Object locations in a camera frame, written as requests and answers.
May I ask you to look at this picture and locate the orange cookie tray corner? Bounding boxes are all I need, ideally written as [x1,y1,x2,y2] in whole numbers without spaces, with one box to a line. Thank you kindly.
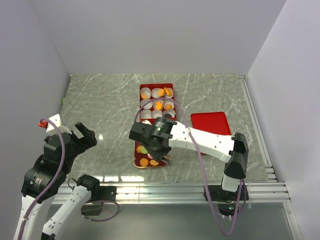
[149,160,159,167]

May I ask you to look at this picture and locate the silver slotted tongs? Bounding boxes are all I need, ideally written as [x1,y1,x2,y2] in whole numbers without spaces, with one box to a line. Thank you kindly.
[161,155,173,166]

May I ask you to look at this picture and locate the green macaron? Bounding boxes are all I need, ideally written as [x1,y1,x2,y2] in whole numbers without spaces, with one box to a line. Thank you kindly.
[140,146,148,154]

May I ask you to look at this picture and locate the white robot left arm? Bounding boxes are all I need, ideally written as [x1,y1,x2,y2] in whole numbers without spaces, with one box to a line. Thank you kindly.
[13,114,101,240]

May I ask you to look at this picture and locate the large round waffle biscuit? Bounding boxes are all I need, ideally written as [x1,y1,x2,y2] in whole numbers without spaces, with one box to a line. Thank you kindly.
[140,93,149,99]

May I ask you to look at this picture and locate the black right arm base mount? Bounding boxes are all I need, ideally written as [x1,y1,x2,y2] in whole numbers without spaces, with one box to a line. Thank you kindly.
[208,184,249,217]

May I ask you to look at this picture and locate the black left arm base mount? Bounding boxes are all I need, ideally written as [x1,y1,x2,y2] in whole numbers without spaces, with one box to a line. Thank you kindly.
[81,185,119,219]

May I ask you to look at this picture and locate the red cookie box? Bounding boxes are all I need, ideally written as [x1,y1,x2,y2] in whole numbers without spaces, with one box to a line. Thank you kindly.
[139,83,177,124]

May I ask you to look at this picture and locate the red box lid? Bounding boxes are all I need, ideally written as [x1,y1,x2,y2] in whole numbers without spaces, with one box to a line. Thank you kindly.
[190,111,232,156]

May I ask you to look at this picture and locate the black white sandwich cookie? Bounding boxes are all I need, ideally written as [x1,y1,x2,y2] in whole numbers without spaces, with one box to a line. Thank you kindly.
[163,113,173,118]

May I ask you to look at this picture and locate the dark red gold-rimmed tray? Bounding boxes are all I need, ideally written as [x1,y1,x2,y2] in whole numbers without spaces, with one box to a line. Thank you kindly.
[133,141,172,169]

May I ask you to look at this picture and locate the orange round cookie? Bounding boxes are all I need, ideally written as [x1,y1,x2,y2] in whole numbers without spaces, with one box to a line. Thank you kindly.
[157,89,165,98]

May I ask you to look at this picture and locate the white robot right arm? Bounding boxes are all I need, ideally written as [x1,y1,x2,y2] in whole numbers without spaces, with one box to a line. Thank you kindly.
[129,117,249,200]

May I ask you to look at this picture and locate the orange chip cookie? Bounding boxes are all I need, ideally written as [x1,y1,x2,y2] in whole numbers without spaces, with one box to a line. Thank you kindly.
[139,158,149,167]

